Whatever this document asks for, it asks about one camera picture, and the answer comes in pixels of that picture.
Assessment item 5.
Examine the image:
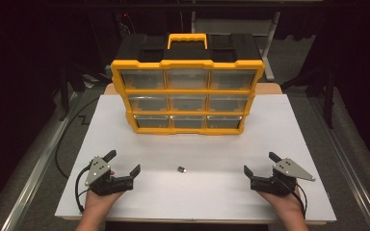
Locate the person's right hand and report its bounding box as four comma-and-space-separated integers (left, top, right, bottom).
258, 188, 304, 219

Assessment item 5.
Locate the white work board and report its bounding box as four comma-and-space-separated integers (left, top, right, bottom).
54, 93, 337, 223

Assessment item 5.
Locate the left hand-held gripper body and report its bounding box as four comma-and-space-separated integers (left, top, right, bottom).
84, 155, 135, 197

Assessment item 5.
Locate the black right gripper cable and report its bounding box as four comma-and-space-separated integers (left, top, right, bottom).
293, 182, 308, 219

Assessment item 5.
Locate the set of clear drawers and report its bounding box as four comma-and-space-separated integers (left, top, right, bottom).
120, 68, 257, 129

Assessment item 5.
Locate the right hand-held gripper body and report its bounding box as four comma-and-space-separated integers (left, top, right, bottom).
250, 157, 316, 197

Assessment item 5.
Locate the white metal stand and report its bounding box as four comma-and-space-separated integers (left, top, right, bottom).
191, 11, 282, 82

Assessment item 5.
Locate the black floor cable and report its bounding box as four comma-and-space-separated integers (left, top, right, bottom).
55, 95, 100, 180

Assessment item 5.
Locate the person's left hand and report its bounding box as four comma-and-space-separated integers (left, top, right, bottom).
84, 190, 124, 217

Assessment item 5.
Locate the metal floor rail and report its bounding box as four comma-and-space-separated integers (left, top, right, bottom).
307, 95, 370, 231
0, 92, 82, 231

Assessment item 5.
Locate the dark metal stand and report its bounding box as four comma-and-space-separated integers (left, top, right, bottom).
281, 62, 336, 130
58, 61, 110, 122

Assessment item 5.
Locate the clear plastic storage drawer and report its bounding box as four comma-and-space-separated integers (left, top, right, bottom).
166, 69, 210, 90

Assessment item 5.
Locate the yellow black drawer organizer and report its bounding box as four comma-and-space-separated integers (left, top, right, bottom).
110, 33, 266, 136

